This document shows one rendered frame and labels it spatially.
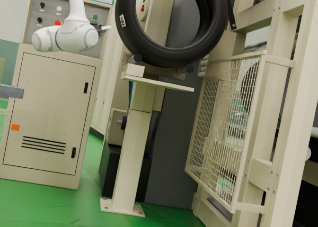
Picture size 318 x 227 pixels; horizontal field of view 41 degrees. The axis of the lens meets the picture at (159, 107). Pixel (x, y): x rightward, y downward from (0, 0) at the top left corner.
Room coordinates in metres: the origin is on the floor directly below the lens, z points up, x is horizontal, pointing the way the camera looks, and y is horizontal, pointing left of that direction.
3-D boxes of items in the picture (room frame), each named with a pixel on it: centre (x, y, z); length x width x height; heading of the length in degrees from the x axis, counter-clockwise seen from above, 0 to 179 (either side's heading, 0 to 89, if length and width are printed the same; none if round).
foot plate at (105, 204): (2.65, 0.11, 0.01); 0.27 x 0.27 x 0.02; 10
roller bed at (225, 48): (2.68, -0.29, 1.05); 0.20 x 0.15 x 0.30; 10
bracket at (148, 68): (2.58, 0.08, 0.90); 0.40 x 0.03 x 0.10; 100
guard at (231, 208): (2.23, -0.32, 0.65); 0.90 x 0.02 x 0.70; 10
